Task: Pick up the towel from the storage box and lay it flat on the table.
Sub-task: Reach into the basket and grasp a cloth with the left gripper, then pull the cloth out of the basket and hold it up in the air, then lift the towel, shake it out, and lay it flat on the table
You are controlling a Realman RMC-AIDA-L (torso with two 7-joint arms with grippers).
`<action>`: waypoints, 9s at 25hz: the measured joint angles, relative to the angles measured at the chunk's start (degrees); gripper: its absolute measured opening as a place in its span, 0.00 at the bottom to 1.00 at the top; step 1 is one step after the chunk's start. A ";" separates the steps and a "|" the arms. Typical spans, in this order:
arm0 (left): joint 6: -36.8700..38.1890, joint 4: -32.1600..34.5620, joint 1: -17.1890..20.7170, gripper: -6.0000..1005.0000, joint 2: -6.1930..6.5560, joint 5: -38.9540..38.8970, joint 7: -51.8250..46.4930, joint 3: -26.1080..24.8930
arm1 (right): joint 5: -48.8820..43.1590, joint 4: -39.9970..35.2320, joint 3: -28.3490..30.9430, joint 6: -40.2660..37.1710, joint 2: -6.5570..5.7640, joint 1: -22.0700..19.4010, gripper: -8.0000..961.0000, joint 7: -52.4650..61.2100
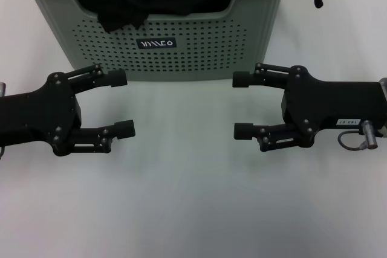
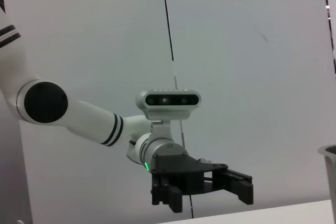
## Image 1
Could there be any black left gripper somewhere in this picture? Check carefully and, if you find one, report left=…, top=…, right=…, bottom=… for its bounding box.
left=0, top=63, right=135, bottom=156

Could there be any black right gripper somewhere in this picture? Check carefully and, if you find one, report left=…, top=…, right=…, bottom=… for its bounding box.
left=232, top=63, right=387, bottom=152

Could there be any green perforated plastic storage basket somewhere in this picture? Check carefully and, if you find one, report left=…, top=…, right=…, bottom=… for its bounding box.
left=16, top=0, right=296, bottom=83

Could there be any black cloth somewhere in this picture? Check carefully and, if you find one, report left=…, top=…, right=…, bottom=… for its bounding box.
left=66, top=0, right=242, bottom=33

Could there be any right gripper grey cable connector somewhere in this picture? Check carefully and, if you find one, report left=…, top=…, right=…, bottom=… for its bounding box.
left=337, top=120, right=380, bottom=152

